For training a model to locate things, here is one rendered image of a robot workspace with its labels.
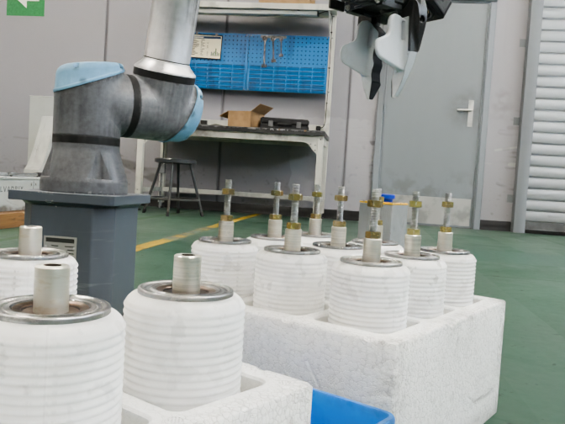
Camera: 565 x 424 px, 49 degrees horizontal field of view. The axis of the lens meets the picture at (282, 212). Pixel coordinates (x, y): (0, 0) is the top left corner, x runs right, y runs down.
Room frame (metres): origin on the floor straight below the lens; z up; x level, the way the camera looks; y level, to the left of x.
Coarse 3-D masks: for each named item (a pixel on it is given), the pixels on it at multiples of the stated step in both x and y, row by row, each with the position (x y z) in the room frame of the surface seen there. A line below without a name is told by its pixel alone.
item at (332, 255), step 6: (312, 246) 0.91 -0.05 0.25; (324, 252) 0.88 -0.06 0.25; (330, 252) 0.88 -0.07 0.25; (336, 252) 0.88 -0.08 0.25; (342, 252) 0.88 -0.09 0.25; (348, 252) 0.88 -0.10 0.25; (354, 252) 0.88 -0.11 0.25; (360, 252) 0.89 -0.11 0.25; (330, 258) 0.88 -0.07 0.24; (336, 258) 0.88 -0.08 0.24; (330, 264) 0.88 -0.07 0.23; (330, 270) 0.88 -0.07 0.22
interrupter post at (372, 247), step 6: (366, 240) 0.75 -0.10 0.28; (372, 240) 0.75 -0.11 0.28; (378, 240) 0.75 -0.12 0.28; (366, 246) 0.75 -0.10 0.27; (372, 246) 0.75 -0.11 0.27; (378, 246) 0.75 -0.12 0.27; (366, 252) 0.75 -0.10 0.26; (372, 252) 0.75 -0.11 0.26; (378, 252) 0.75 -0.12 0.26; (366, 258) 0.75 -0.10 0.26; (372, 258) 0.75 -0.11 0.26; (378, 258) 0.75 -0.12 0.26
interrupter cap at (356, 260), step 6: (342, 258) 0.75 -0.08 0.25; (348, 258) 0.76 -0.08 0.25; (354, 258) 0.77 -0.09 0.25; (360, 258) 0.78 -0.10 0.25; (384, 258) 0.79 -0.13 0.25; (390, 258) 0.78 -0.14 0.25; (354, 264) 0.73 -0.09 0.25; (360, 264) 0.73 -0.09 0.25; (366, 264) 0.72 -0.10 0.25; (372, 264) 0.72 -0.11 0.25; (378, 264) 0.72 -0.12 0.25; (384, 264) 0.72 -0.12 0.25; (390, 264) 0.73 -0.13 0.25; (396, 264) 0.73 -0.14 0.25; (402, 264) 0.75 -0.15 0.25
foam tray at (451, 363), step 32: (256, 320) 0.76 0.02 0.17; (288, 320) 0.74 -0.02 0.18; (320, 320) 0.77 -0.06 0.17; (416, 320) 0.78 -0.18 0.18; (448, 320) 0.79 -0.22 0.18; (480, 320) 0.87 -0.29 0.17; (256, 352) 0.76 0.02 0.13; (288, 352) 0.73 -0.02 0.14; (320, 352) 0.71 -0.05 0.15; (352, 352) 0.68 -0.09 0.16; (384, 352) 0.66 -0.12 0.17; (416, 352) 0.70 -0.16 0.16; (448, 352) 0.78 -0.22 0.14; (480, 352) 0.88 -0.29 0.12; (320, 384) 0.70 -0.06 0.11; (352, 384) 0.68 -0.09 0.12; (384, 384) 0.66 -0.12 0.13; (416, 384) 0.70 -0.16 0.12; (448, 384) 0.78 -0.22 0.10; (480, 384) 0.89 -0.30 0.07; (416, 416) 0.71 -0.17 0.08; (448, 416) 0.79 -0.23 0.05; (480, 416) 0.90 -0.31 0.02
